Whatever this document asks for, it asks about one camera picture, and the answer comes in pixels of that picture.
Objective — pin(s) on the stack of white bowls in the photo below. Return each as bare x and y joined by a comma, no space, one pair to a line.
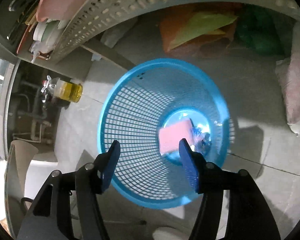
45,37

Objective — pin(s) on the pink packet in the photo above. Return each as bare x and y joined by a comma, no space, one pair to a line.
170,136

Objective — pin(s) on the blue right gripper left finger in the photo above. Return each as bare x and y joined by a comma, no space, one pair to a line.
108,164

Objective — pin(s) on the blue plastic mesh basket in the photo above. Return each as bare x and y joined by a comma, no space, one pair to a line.
148,111

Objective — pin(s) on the cooking oil bottle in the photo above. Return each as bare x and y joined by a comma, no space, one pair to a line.
64,90

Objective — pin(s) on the white pink sack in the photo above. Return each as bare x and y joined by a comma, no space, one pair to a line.
288,74

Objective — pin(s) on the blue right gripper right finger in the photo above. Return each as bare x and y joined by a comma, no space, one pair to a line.
187,157

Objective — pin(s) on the orange green floor bag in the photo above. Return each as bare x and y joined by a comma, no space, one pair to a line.
185,29

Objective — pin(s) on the blue plastic wrapper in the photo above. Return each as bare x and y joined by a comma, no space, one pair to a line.
202,141

